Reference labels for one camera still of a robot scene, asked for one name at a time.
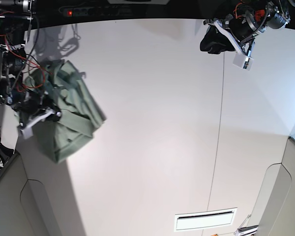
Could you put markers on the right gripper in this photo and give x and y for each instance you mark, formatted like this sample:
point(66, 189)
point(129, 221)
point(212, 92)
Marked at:
point(32, 107)

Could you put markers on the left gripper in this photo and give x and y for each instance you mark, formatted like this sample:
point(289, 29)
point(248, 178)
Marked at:
point(243, 27)

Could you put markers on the light green T-shirt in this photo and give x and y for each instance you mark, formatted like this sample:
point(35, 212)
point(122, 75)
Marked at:
point(80, 114)

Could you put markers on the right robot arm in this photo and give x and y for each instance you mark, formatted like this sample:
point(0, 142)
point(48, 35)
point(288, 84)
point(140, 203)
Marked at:
point(22, 80)

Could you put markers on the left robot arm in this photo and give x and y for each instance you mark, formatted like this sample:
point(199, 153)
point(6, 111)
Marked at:
point(277, 16)

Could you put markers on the grey left side cabinet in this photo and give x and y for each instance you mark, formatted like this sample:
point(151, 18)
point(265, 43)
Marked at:
point(37, 198)

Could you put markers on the grey cabinet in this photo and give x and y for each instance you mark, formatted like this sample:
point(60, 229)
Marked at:
point(37, 198)
point(274, 211)

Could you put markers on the black power strip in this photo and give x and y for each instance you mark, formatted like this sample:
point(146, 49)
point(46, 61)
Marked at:
point(96, 12)

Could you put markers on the grey right side cabinet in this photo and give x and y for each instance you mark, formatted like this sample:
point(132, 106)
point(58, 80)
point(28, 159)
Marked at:
point(274, 211)

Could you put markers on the white slotted panel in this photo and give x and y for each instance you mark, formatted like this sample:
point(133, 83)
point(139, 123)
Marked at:
point(204, 220)

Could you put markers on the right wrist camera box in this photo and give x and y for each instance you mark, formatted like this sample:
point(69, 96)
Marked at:
point(26, 132)

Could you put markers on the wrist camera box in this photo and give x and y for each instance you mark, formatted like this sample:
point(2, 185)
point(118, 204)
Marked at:
point(243, 61)
point(26, 132)

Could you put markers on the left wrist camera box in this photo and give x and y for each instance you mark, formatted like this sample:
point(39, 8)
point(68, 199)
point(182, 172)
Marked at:
point(243, 61)

